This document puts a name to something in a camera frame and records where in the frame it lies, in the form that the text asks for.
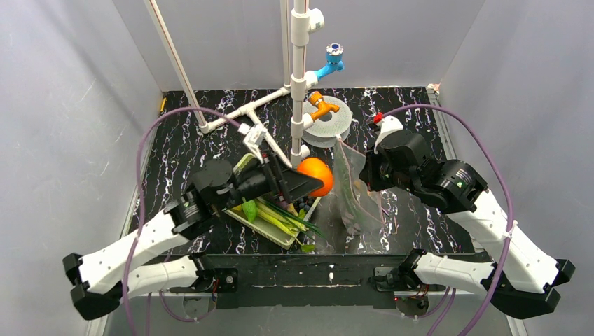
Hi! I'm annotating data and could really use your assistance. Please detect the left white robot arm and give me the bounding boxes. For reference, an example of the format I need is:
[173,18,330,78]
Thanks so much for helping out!
[62,155,324,321]

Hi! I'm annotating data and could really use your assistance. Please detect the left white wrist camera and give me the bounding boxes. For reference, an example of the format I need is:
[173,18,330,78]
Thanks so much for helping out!
[238,123,268,164]

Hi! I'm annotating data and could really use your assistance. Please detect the orange toy fruit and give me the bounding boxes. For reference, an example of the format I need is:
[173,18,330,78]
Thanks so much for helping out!
[297,157,334,197]

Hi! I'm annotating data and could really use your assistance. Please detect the blue toy faucet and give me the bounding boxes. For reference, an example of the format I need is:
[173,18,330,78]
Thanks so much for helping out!
[315,43,345,81]

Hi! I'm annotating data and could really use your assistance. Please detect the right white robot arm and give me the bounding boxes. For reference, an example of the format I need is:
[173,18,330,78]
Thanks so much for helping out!
[359,129,575,319]

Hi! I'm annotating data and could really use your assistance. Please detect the white pvc pipe frame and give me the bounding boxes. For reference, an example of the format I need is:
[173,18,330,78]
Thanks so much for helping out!
[144,1,324,168]

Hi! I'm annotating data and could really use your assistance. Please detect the pale green plastic basket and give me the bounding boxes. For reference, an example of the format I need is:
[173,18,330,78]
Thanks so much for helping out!
[226,153,297,250]

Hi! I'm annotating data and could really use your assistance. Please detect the orange toy faucet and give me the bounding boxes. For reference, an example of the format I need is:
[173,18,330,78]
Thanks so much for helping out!
[308,91,340,122]

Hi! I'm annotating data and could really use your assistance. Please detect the dark toy grapes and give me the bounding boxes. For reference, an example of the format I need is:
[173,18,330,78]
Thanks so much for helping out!
[296,197,314,213]

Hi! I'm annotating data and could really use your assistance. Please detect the clear zip top bag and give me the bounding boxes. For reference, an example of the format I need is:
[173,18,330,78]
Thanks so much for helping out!
[333,138,385,235]

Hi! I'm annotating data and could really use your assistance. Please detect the grey filament spool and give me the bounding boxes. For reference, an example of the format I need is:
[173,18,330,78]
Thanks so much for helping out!
[302,95,353,148]

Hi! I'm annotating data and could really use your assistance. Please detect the green toy bitter gourd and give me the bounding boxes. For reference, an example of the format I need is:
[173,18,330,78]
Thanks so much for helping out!
[241,199,258,223]

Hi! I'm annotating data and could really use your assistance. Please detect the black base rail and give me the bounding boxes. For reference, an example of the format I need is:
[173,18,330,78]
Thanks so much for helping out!
[170,253,479,310]

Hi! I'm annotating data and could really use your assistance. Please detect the green toy scallions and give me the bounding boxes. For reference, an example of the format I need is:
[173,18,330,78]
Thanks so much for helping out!
[255,200,324,253]

